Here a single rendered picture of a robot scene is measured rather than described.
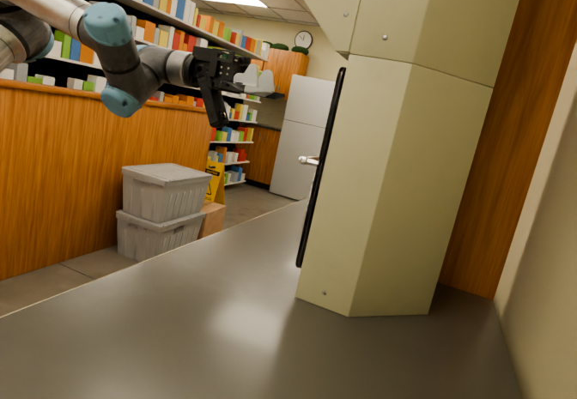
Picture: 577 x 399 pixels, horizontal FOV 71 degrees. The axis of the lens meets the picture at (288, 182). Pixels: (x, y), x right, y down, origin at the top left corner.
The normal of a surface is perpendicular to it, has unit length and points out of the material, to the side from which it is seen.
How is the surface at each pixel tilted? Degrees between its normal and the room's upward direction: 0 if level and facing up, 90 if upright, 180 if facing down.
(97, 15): 45
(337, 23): 90
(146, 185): 96
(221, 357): 0
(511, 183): 90
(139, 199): 96
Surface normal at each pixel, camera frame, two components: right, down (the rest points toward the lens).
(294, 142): -0.36, 0.09
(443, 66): 0.39, 0.24
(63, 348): 0.20, -0.96
